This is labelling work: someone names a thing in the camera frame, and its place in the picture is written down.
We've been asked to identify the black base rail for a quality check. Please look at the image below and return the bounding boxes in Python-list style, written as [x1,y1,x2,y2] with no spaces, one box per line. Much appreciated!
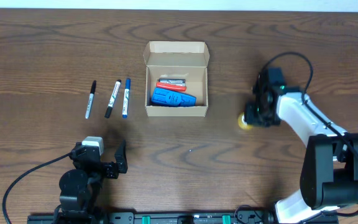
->
[27,208,339,224]

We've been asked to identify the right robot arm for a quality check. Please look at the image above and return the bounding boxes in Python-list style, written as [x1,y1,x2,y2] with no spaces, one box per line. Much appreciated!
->
[238,68,358,223]

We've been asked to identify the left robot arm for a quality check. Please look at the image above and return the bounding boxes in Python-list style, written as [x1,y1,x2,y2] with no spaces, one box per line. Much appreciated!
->
[53,136,128,223]

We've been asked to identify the black whiteboard marker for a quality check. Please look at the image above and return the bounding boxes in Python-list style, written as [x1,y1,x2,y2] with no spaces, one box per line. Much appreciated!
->
[104,80,121,118]

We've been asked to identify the red black stapler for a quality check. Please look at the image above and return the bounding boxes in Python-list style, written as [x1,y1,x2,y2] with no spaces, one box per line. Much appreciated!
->
[156,79,186,92]

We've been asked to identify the black cap Sharpie marker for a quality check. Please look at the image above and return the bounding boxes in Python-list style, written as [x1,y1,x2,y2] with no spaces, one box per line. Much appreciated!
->
[85,80,97,119]

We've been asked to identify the blue plastic tool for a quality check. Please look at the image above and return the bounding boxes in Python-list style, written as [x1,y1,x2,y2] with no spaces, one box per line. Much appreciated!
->
[151,88,196,107]

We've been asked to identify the open cardboard box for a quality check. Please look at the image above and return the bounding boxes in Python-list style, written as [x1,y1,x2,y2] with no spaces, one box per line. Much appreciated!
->
[143,41,209,117]

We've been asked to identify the blue whiteboard marker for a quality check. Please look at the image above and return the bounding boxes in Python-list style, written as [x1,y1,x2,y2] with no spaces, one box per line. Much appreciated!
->
[122,78,131,119]

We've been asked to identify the yellow tape roll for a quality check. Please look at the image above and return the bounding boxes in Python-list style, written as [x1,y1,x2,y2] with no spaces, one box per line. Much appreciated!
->
[237,113,252,130]

